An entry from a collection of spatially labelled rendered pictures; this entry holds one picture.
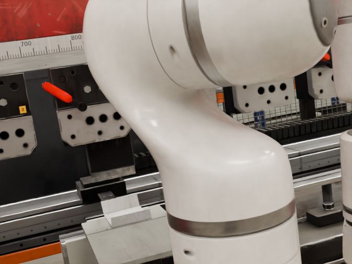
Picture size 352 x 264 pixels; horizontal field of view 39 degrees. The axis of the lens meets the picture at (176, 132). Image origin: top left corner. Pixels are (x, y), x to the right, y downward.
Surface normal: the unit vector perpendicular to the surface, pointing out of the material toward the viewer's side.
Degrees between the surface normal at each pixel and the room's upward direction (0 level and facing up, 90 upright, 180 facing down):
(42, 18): 90
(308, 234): 0
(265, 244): 90
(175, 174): 95
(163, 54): 114
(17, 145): 90
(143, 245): 0
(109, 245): 0
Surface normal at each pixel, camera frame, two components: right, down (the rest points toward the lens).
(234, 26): -0.51, 0.32
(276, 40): 0.00, 0.61
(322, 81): 0.31, 0.11
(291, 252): 0.73, 0.01
